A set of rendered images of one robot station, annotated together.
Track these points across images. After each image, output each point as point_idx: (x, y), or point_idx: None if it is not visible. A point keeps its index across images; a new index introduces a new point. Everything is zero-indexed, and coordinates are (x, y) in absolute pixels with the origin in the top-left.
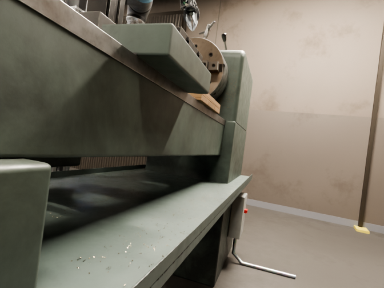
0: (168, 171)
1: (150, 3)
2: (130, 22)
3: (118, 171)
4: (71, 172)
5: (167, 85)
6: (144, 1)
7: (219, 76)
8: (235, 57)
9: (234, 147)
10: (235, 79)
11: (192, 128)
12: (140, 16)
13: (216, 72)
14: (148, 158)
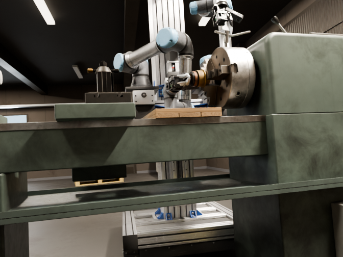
0: (241, 178)
1: (177, 43)
2: (179, 60)
3: (191, 181)
4: (141, 182)
5: (96, 124)
6: (169, 46)
7: (230, 77)
8: (261, 45)
9: (290, 141)
10: (265, 67)
11: (155, 140)
12: (182, 52)
13: (228, 74)
14: (229, 166)
